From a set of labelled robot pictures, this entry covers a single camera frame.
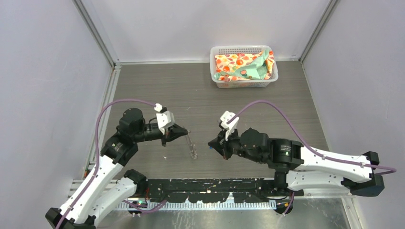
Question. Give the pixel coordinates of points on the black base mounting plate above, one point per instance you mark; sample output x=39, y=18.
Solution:
x=243, y=190

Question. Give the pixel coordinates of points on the aluminium frame rail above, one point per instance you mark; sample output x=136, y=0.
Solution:
x=143, y=204

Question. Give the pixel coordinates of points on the large metal keyring disc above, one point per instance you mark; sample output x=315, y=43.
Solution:
x=191, y=145

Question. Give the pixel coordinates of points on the white plastic basket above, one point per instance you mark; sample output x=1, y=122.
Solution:
x=234, y=49

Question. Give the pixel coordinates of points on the floral patterned cloth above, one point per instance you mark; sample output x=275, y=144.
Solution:
x=244, y=66

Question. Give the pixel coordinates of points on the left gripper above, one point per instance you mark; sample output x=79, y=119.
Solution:
x=172, y=132

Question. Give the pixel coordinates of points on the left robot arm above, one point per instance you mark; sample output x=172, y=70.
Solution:
x=90, y=204

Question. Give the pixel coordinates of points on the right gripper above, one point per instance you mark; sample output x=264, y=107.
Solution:
x=221, y=145

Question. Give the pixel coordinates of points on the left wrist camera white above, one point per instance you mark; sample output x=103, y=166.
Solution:
x=165, y=118

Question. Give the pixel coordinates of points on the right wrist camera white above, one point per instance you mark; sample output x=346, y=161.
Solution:
x=228, y=122

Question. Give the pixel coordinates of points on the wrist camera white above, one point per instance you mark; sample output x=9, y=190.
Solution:
x=228, y=122
x=165, y=118

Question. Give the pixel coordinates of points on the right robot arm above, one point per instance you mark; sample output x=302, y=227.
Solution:
x=298, y=167

